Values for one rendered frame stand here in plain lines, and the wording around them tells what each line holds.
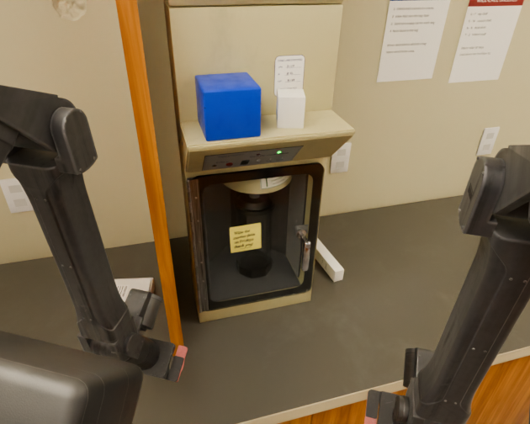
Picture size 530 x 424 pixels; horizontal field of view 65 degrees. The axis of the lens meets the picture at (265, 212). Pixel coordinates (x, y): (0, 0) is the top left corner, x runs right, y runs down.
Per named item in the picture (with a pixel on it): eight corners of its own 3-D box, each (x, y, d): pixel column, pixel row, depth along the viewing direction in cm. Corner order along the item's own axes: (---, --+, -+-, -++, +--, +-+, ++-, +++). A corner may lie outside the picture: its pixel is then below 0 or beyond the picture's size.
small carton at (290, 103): (276, 119, 83) (277, 88, 79) (300, 119, 83) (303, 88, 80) (277, 128, 79) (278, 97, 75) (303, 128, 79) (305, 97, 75)
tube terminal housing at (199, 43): (187, 264, 132) (156, -9, 89) (283, 248, 140) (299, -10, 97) (198, 323, 112) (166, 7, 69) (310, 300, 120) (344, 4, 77)
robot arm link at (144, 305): (76, 341, 66) (124, 353, 65) (103, 274, 71) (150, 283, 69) (108, 353, 77) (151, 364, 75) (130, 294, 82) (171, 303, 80)
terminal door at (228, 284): (201, 310, 109) (188, 177, 87) (310, 289, 116) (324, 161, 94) (202, 312, 108) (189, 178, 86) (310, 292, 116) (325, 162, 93)
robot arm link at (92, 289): (-40, 109, 42) (53, 121, 40) (2, 89, 46) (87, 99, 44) (76, 357, 68) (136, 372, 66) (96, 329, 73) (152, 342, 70)
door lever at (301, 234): (303, 257, 108) (294, 259, 107) (306, 228, 103) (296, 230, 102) (310, 271, 104) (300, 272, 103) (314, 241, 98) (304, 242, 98)
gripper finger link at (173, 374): (166, 346, 91) (151, 337, 83) (197, 352, 90) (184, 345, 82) (156, 378, 89) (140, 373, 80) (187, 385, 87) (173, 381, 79)
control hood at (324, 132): (182, 167, 86) (178, 122, 80) (327, 151, 94) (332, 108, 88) (190, 196, 77) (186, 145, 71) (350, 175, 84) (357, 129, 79)
